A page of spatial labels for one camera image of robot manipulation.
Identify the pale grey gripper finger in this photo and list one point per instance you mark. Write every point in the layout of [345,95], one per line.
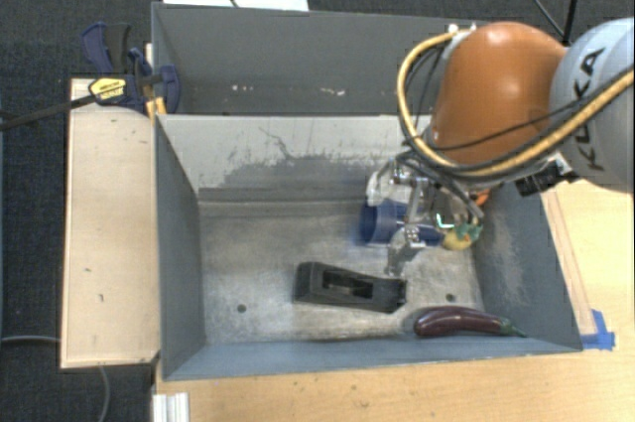
[395,256]
[414,239]

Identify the blue cup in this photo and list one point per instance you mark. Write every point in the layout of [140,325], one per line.
[379,224]

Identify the yellow toy fruit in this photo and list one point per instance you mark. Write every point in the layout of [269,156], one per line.
[456,241]

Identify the black stapler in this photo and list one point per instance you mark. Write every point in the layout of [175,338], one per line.
[342,286]

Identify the purple toy eggplant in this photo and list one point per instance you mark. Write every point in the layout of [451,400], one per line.
[456,323]

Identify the grey metal bin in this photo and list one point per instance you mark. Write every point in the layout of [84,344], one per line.
[278,251]

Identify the pale wood board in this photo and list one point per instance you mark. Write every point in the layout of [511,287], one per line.
[109,231]

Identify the black cylinder on white bracket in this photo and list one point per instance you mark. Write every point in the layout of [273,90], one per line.
[541,184]

